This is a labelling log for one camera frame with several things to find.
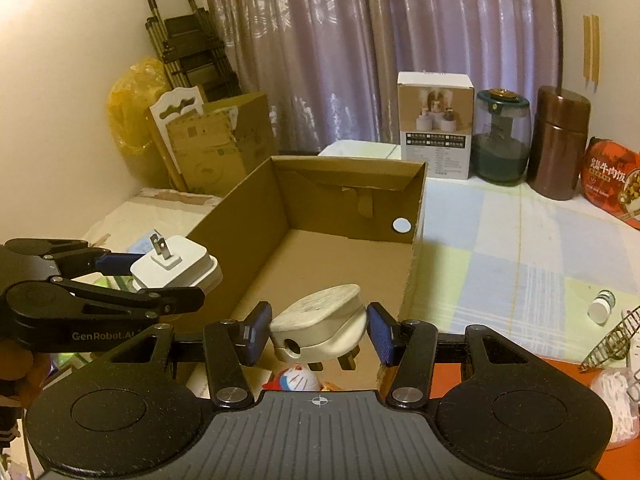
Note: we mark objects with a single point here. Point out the white carved wooden panel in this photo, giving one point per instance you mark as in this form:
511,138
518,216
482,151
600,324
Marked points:
172,105

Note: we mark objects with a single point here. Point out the mauve patterned curtain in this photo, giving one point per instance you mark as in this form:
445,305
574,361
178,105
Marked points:
460,20
290,45

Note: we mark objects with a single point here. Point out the pale checkered tablecloth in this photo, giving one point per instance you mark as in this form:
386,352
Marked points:
525,260

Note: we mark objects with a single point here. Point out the white square power adapter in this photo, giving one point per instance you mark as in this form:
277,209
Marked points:
185,265

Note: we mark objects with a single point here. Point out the plain brown cardboard carton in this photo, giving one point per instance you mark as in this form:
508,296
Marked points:
257,130

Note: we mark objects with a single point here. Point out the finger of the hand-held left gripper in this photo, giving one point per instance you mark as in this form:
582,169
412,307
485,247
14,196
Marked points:
175,300
117,262

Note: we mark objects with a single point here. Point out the cardboard box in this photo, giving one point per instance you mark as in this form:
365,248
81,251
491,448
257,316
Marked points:
325,255

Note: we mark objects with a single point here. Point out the yellow plastic bag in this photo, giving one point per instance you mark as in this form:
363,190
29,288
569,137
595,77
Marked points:
130,110

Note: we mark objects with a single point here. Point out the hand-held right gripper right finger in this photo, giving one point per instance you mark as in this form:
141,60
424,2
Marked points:
381,335

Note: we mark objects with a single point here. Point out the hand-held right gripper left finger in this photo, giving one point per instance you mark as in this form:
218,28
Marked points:
257,332

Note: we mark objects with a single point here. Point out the small white cap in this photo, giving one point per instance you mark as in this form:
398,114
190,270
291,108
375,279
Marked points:
600,307

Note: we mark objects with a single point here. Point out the white round plug adapter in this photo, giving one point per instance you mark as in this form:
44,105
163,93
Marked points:
315,315

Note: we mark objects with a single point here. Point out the blue cartoon cat figure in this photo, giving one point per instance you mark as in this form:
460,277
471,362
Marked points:
295,380

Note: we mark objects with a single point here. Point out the brown metal canister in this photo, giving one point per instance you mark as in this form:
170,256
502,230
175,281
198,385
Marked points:
557,150

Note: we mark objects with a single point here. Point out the red printed mat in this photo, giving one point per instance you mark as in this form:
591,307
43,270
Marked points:
565,367

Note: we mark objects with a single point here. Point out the green glass jar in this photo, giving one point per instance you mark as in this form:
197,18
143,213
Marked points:
500,155

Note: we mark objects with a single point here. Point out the printed cardboard carton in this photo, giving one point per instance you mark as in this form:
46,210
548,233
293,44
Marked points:
205,155

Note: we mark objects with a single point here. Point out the red food box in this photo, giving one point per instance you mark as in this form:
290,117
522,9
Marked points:
610,180

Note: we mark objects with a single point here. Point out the person's left hand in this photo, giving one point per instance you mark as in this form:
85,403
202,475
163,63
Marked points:
20,367

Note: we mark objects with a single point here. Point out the black folding hand trolley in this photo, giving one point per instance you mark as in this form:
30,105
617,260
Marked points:
192,45

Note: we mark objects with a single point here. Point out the wooden wall strip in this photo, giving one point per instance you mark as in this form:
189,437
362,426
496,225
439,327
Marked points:
595,50
586,50

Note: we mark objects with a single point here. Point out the white product box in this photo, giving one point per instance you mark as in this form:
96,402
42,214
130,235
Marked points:
435,130

